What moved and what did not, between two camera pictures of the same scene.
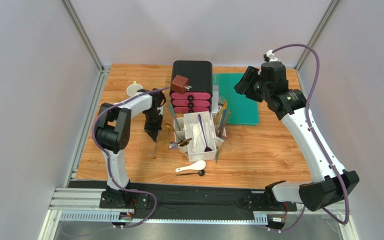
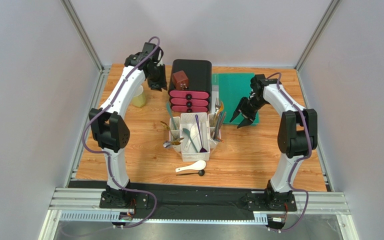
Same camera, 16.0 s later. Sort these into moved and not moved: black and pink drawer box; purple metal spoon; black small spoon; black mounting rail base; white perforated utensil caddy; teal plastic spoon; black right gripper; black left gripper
Moved: black right gripper; white perforated utensil caddy; purple metal spoon; teal plastic spoon; black left gripper
Not moved: black and pink drawer box; black small spoon; black mounting rail base
